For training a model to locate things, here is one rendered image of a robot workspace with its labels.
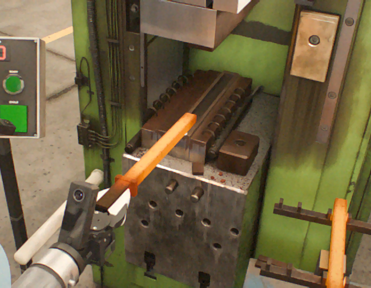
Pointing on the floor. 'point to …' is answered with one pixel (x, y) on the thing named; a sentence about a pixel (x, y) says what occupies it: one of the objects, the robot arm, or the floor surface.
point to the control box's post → (11, 192)
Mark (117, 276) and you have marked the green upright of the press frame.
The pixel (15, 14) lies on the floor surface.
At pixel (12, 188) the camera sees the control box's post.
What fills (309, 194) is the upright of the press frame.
